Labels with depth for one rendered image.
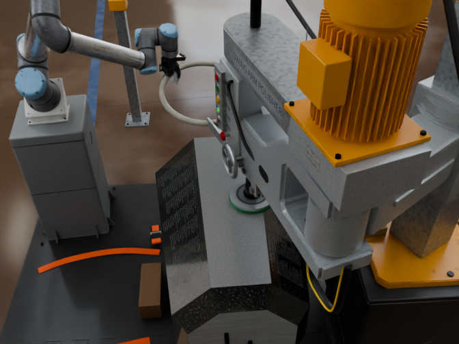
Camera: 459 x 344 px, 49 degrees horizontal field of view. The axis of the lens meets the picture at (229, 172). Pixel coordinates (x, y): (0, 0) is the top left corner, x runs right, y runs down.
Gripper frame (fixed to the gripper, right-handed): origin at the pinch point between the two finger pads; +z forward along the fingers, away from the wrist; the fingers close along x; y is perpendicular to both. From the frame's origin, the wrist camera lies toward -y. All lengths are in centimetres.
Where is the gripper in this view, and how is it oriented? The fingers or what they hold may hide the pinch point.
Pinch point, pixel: (173, 79)
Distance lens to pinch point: 289.7
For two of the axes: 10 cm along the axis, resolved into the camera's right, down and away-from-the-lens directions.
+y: -6.1, 6.1, -5.1
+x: 7.9, 5.2, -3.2
